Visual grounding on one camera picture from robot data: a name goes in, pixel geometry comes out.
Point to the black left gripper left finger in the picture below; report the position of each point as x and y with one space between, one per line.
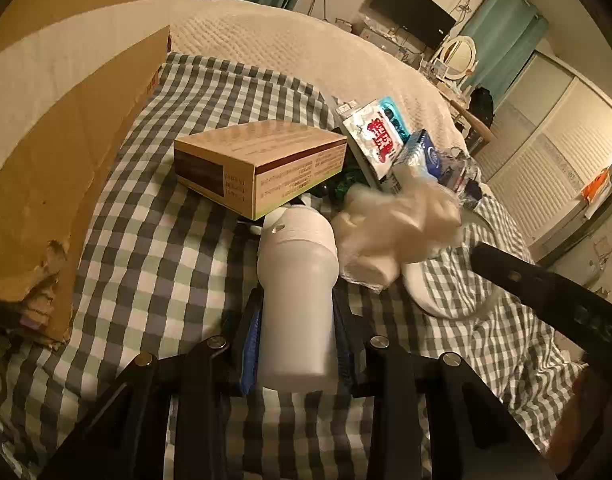
123 434

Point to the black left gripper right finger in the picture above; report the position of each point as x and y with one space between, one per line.
472 435

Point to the white plastic bottle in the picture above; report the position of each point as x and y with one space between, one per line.
297 268

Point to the orange item on wardrobe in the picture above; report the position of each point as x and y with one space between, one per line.
596 193

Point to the white wardrobe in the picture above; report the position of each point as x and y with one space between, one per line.
552 136

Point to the crinkled silver foil wrapper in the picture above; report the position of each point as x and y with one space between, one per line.
460 173

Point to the crumpled white tissue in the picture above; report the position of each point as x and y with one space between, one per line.
409 227

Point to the wooden chair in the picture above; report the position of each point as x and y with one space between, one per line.
485 134

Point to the dark blue packet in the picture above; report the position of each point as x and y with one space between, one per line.
420 156

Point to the black bag on chair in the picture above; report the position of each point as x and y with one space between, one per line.
482 106

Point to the brown cardboard box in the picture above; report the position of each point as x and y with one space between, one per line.
51 181

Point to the green foil packet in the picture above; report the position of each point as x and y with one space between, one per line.
346 179

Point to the white red sachet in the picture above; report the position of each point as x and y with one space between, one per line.
378 140

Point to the white oval vanity mirror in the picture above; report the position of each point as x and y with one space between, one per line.
455 59

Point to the tan brown paper box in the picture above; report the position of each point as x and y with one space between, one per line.
257 167

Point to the green curtain right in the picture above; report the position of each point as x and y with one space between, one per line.
505 33

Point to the cream quilted bedspread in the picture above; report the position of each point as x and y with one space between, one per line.
286 45

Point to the black wall television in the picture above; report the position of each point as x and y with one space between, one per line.
423 19

